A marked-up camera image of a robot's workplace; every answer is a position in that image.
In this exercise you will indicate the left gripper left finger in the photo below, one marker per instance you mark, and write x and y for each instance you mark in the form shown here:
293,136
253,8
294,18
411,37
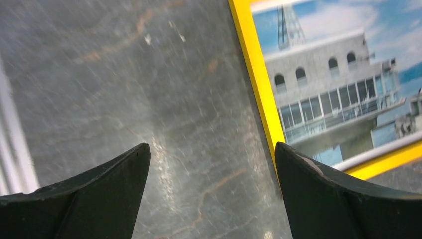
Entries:
100,203

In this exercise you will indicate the building and sky photo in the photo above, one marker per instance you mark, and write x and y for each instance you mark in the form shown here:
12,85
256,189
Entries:
346,75

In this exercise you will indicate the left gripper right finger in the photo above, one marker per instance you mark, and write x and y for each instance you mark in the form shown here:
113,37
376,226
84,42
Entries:
324,203

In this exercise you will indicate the yellow picture frame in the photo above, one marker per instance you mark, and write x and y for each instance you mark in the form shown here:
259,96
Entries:
363,166

